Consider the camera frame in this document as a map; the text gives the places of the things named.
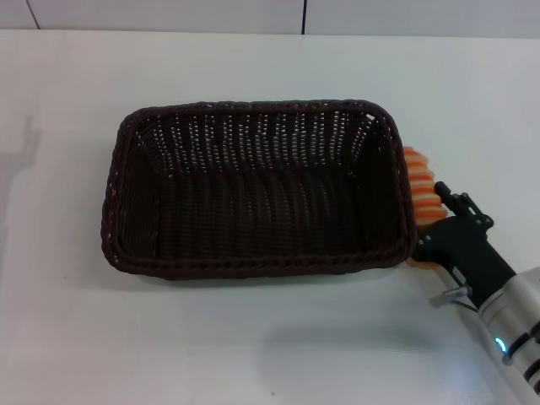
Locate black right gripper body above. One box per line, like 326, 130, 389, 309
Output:
419, 213, 518, 308

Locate orange striped bread roll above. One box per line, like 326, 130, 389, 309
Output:
392, 145, 448, 272

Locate dark brown woven basket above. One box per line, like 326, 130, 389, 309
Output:
100, 98, 419, 282

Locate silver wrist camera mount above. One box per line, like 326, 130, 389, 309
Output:
429, 284, 472, 309

